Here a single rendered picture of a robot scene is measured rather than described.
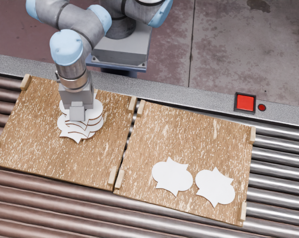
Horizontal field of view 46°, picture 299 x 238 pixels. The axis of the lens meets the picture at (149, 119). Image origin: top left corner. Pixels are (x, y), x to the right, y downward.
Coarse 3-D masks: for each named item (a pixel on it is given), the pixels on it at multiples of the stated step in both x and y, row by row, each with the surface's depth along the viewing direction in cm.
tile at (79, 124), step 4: (100, 116) 117; (92, 120) 116; (96, 120) 116; (100, 120) 117; (68, 124) 116; (72, 124) 116; (76, 124) 116; (80, 124) 116; (88, 124) 116; (92, 124) 116; (96, 124) 117; (84, 128) 115
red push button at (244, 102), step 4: (240, 96) 130; (244, 96) 130; (248, 96) 130; (240, 100) 129; (244, 100) 129; (248, 100) 129; (252, 100) 129; (240, 104) 128; (244, 104) 128; (248, 104) 128; (252, 104) 128; (240, 108) 127; (244, 108) 128; (248, 108) 128; (252, 108) 128
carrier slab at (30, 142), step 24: (24, 96) 125; (48, 96) 125; (96, 96) 126; (120, 96) 127; (24, 120) 120; (48, 120) 121; (120, 120) 122; (24, 144) 116; (48, 144) 117; (72, 144) 117; (96, 144) 117; (120, 144) 118; (24, 168) 112; (48, 168) 113; (72, 168) 113; (96, 168) 114
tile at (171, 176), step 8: (168, 160) 115; (160, 168) 113; (168, 168) 114; (176, 168) 114; (184, 168) 114; (152, 176) 113; (160, 176) 112; (168, 176) 112; (176, 176) 112; (184, 176) 112; (160, 184) 111; (168, 184) 111; (176, 184) 111; (184, 184) 111; (176, 192) 110
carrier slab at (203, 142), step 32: (160, 128) 121; (192, 128) 122; (224, 128) 123; (128, 160) 115; (160, 160) 116; (192, 160) 116; (224, 160) 117; (128, 192) 110; (160, 192) 111; (192, 192) 111
